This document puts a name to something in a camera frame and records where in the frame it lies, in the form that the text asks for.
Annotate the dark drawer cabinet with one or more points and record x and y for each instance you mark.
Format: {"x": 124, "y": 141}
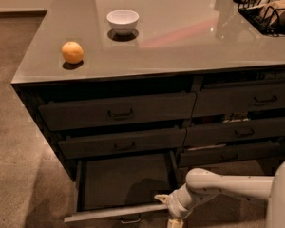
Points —
{"x": 34, "y": 94}

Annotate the top right dark drawer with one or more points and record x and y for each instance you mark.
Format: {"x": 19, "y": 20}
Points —
{"x": 239, "y": 99}

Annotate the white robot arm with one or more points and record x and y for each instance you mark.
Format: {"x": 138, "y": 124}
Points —
{"x": 202, "y": 185}

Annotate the top left dark drawer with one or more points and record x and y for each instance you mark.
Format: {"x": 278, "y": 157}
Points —
{"x": 115, "y": 111}

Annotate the middle right dark drawer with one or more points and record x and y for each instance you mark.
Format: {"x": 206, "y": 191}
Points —
{"x": 217, "y": 133}

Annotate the middle left dark drawer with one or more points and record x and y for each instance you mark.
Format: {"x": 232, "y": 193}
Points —
{"x": 101, "y": 145}

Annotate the black wire basket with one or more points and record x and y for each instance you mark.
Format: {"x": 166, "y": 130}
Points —
{"x": 250, "y": 9}

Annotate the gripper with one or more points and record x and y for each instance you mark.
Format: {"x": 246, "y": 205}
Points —
{"x": 175, "y": 205}

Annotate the snack bag in basket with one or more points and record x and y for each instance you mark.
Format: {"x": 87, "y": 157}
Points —
{"x": 273, "y": 14}

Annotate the dark drawer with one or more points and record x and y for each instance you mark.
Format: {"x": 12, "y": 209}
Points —
{"x": 239, "y": 99}
{"x": 231, "y": 153}
{"x": 101, "y": 145}
{"x": 115, "y": 111}
{"x": 217, "y": 133}

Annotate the white ceramic bowl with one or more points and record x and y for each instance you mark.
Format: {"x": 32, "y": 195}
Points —
{"x": 123, "y": 21}

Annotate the bottom right dark drawer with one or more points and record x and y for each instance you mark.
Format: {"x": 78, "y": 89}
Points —
{"x": 231, "y": 153}

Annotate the orange fruit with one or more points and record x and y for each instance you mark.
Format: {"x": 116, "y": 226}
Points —
{"x": 72, "y": 52}

